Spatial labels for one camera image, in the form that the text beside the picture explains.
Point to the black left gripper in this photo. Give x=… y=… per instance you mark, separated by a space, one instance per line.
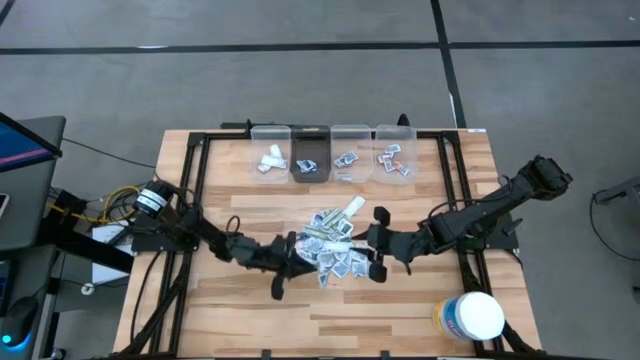
x=275 y=255

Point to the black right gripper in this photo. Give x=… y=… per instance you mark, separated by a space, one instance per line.
x=392 y=245

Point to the white bandage strip wrapper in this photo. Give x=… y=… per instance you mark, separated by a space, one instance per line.
x=274 y=161
x=355 y=206
x=336 y=246
x=275 y=150

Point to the green striped white packet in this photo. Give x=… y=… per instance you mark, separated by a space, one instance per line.
x=333 y=217
x=315 y=232

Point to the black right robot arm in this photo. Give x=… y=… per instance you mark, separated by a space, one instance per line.
x=480 y=215

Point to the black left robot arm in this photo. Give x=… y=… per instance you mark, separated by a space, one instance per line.
x=210 y=237

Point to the clear plastic bin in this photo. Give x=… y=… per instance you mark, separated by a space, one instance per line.
x=265 y=137
x=407 y=137
x=362 y=142

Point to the dark grey plastic bin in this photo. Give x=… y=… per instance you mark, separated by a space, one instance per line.
x=310 y=142

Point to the white-lidded wipes canister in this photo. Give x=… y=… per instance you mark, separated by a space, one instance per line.
x=475 y=315

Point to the white label sticker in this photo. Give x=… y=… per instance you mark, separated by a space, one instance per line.
x=476 y=130

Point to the white box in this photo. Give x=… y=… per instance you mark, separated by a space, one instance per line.
x=110 y=272

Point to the black metal beam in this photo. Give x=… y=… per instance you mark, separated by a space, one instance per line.
x=95 y=252

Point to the white tape roll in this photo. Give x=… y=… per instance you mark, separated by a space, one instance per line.
x=84 y=287

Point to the grey metal stand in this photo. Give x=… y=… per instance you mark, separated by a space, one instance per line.
x=620 y=192

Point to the dark grey desk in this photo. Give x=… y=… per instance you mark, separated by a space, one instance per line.
x=30 y=200

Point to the black computer mouse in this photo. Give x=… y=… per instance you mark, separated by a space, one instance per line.
x=19 y=320

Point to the computer monitor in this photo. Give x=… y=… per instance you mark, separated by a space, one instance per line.
x=20 y=147

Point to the smartphone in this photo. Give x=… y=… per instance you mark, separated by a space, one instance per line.
x=3 y=205

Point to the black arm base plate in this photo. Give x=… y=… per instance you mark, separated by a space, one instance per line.
x=150 y=244
x=506 y=242

